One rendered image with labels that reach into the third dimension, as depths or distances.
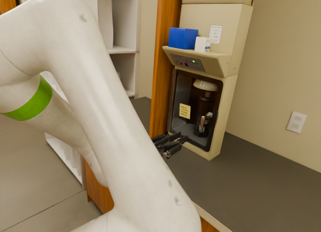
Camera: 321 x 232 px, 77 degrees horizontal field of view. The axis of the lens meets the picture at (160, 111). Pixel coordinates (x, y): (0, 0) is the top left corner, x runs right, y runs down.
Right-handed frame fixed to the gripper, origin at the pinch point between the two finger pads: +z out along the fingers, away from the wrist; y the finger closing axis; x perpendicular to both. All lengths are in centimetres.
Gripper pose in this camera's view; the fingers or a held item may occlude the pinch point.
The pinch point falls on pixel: (178, 138)
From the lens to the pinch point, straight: 92.2
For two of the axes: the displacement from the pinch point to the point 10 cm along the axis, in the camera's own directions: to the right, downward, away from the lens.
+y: -7.0, -3.4, 6.3
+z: 7.1, -2.2, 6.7
